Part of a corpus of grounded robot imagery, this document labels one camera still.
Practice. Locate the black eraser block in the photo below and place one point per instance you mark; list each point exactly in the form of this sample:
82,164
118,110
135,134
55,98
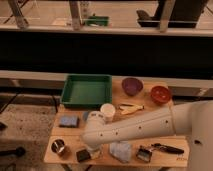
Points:
83,155

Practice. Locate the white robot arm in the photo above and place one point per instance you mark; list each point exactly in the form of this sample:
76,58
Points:
193,120

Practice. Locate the white paper cup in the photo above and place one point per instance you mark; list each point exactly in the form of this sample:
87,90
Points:
109,111

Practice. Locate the purple bowl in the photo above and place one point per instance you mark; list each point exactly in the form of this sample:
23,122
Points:
132,86

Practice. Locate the green plastic tray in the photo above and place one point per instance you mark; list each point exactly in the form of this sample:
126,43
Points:
86,91

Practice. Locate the blue small cup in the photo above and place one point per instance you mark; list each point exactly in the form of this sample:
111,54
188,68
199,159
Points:
85,115

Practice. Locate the blue sponge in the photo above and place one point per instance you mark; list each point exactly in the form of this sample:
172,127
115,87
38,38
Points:
69,121

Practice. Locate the red bowl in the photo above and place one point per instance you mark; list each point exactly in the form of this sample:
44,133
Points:
160,95

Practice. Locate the light blue cloth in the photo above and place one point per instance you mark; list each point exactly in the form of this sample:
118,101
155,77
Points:
122,151

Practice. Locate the green box on shelf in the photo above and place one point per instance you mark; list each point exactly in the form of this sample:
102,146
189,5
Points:
97,20

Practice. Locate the metal tin cup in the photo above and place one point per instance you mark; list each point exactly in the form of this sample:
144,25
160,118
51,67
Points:
58,146

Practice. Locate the dark object on shelf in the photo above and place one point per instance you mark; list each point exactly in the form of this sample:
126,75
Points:
185,14

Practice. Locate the black handled tool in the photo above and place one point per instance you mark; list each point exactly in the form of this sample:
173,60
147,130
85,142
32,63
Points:
167,149

